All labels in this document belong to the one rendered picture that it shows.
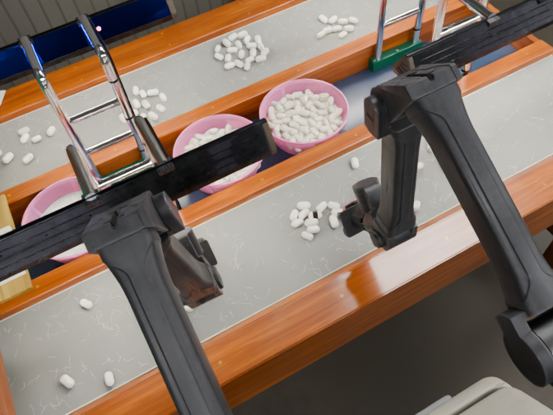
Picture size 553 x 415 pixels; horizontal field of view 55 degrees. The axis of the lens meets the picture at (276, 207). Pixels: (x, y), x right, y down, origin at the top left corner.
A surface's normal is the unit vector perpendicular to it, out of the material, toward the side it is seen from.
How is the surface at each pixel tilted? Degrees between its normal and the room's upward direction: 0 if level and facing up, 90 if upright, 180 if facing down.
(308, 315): 0
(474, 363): 0
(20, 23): 90
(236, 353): 0
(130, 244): 29
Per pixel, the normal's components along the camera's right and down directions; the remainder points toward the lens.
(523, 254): 0.07, -0.13
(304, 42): -0.07, -0.57
